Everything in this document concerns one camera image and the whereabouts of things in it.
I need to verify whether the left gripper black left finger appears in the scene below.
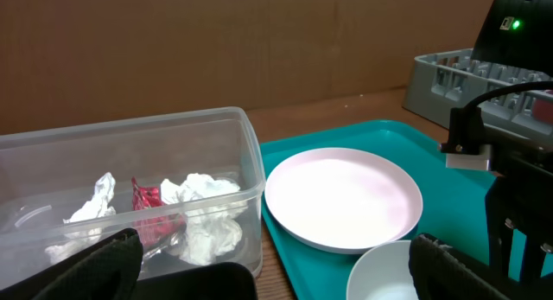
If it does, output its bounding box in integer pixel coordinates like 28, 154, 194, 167
1, 228, 143, 300

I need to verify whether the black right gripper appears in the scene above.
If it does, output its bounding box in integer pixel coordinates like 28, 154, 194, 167
485, 128, 552, 285

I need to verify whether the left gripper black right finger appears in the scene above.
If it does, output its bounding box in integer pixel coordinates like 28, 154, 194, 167
409, 233, 552, 300

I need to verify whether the grey bowl of rice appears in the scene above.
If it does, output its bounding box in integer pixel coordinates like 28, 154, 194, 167
346, 240, 418, 300

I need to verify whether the small white napkin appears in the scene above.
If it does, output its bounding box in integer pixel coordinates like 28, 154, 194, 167
44, 172, 117, 265

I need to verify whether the red snack wrapper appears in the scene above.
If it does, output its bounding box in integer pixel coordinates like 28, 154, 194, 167
131, 177, 186, 252

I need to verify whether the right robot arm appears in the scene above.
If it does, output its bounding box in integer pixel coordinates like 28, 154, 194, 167
473, 0, 552, 285

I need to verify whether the grey dishwasher rack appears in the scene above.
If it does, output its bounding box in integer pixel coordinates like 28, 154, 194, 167
404, 48, 552, 145

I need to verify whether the white round plate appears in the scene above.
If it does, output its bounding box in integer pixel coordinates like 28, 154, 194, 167
264, 148, 423, 254

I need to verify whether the clear plastic bin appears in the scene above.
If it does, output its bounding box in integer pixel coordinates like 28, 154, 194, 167
1, 107, 265, 287

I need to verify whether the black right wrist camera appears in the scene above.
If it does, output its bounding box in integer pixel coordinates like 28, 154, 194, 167
440, 107, 492, 171

